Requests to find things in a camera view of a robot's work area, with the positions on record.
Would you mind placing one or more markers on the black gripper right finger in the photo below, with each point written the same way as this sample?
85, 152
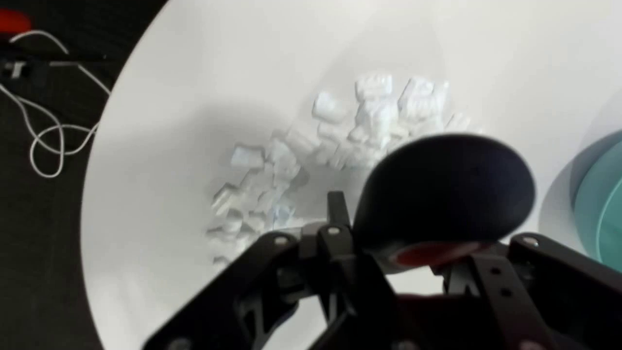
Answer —
551, 272

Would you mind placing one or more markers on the white foam litter pile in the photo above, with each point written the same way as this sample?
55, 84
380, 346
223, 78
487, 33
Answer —
363, 123

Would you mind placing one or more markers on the teal bowl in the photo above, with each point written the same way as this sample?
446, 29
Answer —
604, 200

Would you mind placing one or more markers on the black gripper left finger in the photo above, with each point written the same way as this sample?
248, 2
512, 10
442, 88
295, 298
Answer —
260, 249

